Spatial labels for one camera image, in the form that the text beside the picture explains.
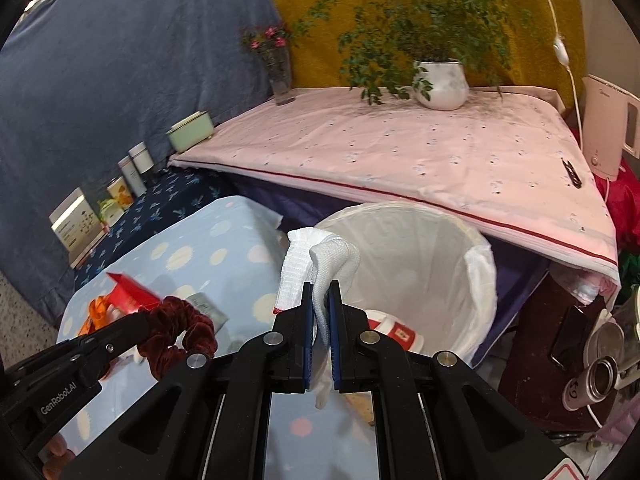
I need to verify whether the short white canister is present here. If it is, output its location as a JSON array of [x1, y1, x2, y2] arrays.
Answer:
[[127, 142, 155, 176]]

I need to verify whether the red packet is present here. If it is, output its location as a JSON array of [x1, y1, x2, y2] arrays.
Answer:
[[106, 272, 162, 313]]

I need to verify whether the dark red velvet scrunchie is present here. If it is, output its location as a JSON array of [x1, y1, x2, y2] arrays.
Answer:
[[135, 296, 218, 378]]

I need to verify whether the white card box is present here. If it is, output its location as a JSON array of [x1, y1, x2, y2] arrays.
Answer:
[[48, 187, 108, 268]]

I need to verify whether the white plastic bin liner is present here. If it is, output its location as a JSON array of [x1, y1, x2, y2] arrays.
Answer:
[[312, 202, 498, 366]]

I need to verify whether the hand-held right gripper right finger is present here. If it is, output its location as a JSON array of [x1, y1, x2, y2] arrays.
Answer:
[[327, 280, 576, 480]]

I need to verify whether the person's left hand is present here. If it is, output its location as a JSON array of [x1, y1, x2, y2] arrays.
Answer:
[[42, 432, 78, 480]]

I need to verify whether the pink printed sheet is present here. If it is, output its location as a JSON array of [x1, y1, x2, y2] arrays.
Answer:
[[167, 85, 621, 306]]

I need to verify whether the orange wrapper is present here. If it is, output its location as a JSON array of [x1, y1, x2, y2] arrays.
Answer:
[[77, 296, 118, 336]]

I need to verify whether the dark purple cloth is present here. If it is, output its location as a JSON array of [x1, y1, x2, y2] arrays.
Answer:
[[220, 170, 551, 366]]

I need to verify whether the green plant in white pot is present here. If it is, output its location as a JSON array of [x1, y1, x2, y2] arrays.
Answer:
[[295, 0, 551, 111]]

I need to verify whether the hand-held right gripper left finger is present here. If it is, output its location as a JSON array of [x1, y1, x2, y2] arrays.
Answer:
[[60, 282, 321, 480]]

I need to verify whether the white cable with switch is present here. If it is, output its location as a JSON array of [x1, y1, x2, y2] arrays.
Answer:
[[530, 0, 616, 196]]

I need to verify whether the red cloth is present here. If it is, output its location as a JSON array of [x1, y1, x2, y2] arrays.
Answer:
[[602, 160, 640, 256]]

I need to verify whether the black clip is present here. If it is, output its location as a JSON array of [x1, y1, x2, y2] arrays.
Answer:
[[560, 157, 583, 191]]

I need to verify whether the glass vase with pink flowers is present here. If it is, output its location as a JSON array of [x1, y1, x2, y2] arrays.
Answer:
[[242, 24, 296, 106]]

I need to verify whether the white trash bin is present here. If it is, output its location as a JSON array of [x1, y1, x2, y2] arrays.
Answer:
[[312, 202, 498, 366]]

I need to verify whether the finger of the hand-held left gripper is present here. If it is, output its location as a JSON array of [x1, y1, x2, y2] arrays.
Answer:
[[47, 309, 163, 378]]

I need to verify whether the dark brown wooden table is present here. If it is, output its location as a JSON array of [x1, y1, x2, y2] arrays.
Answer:
[[497, 260, 631, 433]]

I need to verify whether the tall white canister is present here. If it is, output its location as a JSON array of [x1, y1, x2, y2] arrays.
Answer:
[[117, 156, 147, 198]]

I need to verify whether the green and white packet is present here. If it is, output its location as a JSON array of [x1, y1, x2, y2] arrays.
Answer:
[[97, 197, 125, 226]]

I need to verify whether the navy leaf-print cloth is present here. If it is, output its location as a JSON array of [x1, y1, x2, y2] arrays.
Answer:
[[75, 167, 236, 286]]

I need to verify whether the pale green box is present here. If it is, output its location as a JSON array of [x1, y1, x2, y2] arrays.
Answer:
[[166, 110, 217, 153]]

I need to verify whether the mustard yellow backdrop cloth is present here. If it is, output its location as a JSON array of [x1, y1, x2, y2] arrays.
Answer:
[[257, 0, 586, 111]]

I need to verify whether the red and white carton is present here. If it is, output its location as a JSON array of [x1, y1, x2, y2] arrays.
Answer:
[[365, 310, 426, 353]]

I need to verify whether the grey foil packet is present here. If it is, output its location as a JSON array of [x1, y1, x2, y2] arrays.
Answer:
[[182, 292, 231, 331]]

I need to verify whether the black phone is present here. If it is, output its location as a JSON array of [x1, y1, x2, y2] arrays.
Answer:
[[547, 305, 593, 373]]

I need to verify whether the light blue planet-print tablecloth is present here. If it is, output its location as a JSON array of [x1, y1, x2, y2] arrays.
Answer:
[[55, 195, 381, 480]]

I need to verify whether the white cloth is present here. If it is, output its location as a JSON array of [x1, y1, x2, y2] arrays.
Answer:
[[272, 227, 362, 408]]

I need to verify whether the blue-grey backdrop cloth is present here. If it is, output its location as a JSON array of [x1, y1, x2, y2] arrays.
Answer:
[[0, 0, 291, 326]]

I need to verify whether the pink electric kettle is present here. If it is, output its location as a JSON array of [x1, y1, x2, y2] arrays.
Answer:
[[581, 74, 640, 181]]

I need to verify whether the glass lid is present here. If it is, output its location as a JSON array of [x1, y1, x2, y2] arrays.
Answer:
[[585, 320, 626, 366]]

